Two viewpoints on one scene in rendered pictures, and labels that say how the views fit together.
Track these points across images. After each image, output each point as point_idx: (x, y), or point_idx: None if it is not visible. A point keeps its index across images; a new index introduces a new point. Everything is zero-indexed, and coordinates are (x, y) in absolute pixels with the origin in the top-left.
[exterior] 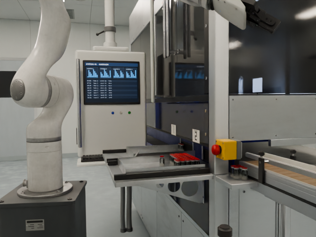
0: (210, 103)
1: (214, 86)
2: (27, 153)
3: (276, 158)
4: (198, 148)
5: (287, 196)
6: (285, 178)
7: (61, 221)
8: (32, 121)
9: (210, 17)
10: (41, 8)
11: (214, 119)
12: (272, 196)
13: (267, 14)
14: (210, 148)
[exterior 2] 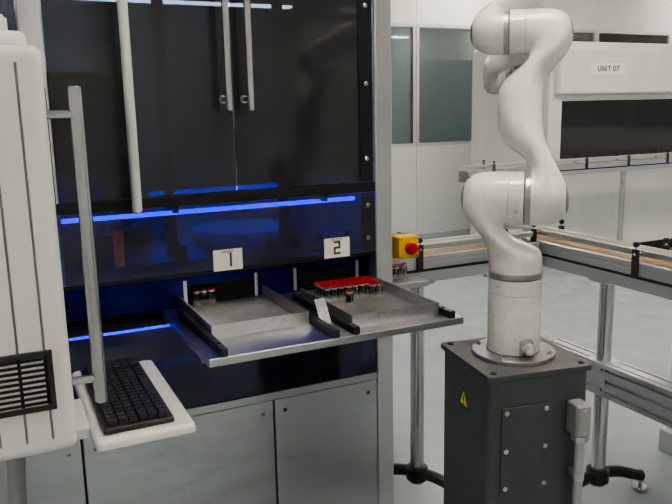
0: (381, 193)
1: (391, 170)
2: (540, 295)
3: None
4: (277, 276)
5: (451, 269)
6: (448, 254)
7: None
8: (532, 247)
9: (380, 75)
10: (544, 76)
11: (391, 213)
12: (432, 279)
13: None
14: (381, 253)
